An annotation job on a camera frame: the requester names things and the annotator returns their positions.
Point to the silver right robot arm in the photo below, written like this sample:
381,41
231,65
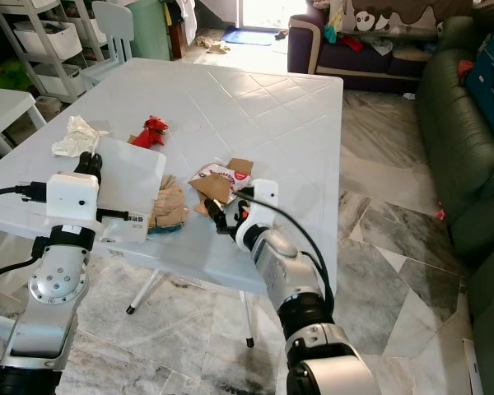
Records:
284,267

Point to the dark green sofa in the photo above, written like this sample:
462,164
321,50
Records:
445,140

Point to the white plastic dining table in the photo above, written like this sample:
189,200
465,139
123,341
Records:
263,107

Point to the brown printed paper wrapper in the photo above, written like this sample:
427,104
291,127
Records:
218,177

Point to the brown paper bag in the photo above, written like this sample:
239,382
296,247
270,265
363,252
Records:
169,206

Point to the small white side table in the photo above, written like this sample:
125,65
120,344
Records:
8,111

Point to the pale blue child chair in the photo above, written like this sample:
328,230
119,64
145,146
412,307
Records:
115,25

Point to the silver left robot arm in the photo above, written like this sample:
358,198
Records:
58,284

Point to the crumpled red wrapper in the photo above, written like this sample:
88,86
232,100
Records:
150,132

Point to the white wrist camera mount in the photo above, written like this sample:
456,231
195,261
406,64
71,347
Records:
72,197
263,197

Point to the purple sofa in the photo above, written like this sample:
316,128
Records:
354,70

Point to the brown panda print blanket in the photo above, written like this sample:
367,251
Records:
379,18

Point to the teal cloth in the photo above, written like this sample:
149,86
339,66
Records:
329,34

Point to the small red floor item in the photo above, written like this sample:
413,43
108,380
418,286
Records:
440,213

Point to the green leafy plant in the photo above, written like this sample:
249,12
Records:
16,78

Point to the crumpled white paper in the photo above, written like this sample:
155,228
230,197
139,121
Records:
76,140

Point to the red cloth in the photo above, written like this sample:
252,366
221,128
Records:
351,42
465,68

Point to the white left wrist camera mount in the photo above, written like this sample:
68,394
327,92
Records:
72,197

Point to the white shelf rack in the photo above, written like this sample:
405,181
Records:
45,37

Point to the blue floor mat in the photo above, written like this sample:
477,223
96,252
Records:
247,37

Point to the hanging white garment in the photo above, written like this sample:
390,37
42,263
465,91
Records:
185,16

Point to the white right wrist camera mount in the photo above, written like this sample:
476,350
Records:
263,197

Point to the green bin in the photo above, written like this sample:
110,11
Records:
151,33

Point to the white rectangular rubbish bin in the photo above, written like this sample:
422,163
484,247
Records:
132,177

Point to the beige cloth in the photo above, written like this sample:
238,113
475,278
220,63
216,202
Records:
212,44

